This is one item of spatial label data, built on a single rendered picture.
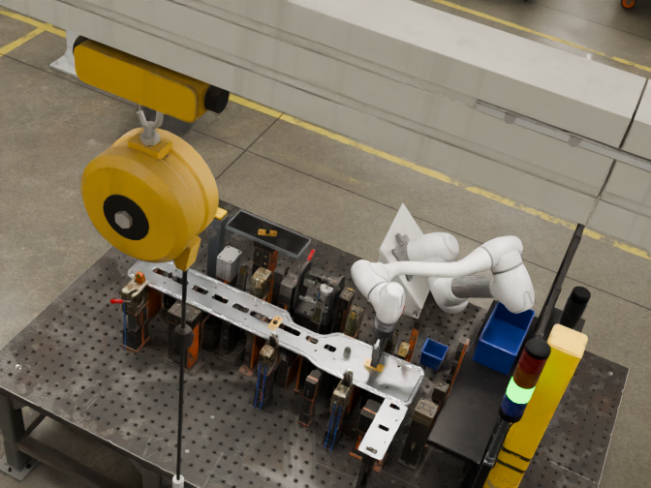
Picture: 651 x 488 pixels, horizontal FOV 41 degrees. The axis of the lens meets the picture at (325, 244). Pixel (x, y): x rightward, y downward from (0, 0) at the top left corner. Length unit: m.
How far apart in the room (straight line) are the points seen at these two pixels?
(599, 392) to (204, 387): 1.84
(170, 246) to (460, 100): 0.41
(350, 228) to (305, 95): 5.04
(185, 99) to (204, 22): 0.10
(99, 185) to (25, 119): 5.70
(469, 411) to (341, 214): 2.66
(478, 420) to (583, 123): 2.89
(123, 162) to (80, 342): 3.12
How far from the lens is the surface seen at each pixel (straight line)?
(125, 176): 0.98
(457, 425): 3.52
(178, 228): 0.98
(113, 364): 3.98
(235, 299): 3.83
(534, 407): 2.73
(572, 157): 0.75
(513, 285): 3.62
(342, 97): 0.79
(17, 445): 4.37
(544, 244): 6.17
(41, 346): 4.10
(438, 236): 4.13
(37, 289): 5.33
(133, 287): 3.79
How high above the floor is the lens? 3.73
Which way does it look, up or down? 41 degrees down
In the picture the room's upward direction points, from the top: 10 degrees clockwise
